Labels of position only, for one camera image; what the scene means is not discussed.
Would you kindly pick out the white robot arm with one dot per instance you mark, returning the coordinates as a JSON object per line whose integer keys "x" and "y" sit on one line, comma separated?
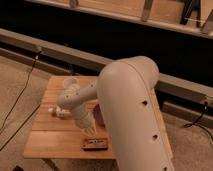
{"x": 123, "y": 90}

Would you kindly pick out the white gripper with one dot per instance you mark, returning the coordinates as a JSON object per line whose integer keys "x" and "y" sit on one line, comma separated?
{"x": 85, "y": 121}

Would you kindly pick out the dark purple bowl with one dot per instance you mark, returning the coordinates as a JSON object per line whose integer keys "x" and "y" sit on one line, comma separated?
{"x": 98, "y": 115}

